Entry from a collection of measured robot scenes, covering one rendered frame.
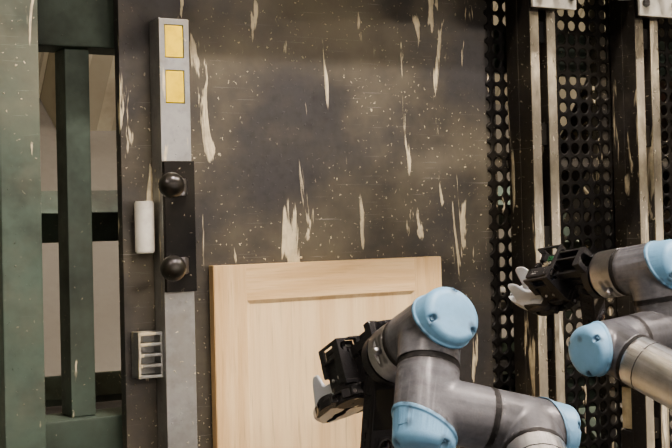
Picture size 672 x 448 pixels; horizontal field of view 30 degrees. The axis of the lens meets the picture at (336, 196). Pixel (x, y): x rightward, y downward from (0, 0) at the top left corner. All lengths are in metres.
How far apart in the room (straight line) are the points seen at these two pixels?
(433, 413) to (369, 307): 0.72
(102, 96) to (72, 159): 2.80
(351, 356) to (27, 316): 0.49
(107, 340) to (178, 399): 1.94
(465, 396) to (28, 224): 0.72
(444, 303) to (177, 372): 0.60
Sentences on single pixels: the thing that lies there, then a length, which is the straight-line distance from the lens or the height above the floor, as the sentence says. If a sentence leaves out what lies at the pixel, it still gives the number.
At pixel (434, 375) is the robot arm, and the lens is 1.46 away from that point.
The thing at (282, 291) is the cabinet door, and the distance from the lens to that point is 2.04.
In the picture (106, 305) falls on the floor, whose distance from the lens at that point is 4.01.
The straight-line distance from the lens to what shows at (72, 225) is 1.98.
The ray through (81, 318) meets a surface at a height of 1.24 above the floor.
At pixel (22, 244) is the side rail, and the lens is 1.85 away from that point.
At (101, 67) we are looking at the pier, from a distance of 4.71.
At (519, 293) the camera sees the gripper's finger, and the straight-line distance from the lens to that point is 2.12.
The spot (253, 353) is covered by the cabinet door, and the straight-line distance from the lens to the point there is 2.03.
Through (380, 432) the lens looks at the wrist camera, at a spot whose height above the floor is 1.45.
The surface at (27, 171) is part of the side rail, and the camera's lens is 1.85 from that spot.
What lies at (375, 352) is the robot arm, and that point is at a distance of 1.55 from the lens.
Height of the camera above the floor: 2.50
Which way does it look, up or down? 31 degrees down
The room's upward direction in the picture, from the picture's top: 20 degrees clockwise
